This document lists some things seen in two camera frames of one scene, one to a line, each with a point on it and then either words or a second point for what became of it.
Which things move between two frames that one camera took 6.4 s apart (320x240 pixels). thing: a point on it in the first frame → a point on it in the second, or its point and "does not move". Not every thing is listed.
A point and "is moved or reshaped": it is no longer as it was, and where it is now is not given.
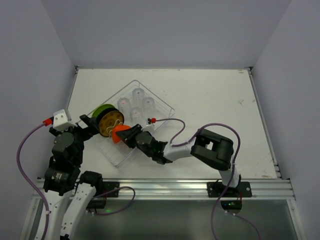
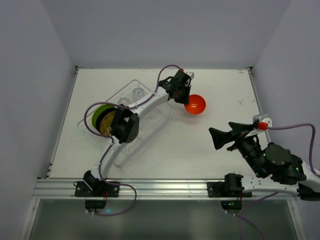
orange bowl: x=115 y=138 is moved or reshaped
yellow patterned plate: x=108 y=120 does not move
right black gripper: x=131 y=136 → x=238 y=136
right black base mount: x=215 y=189 does not move
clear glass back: x=138 y=96 does not move
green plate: x=100 y=108 does not move
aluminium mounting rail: x=184 y=189 does not move
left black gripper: x=88 y=124 → x=182 y=94
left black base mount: x=108 y=189 does not move
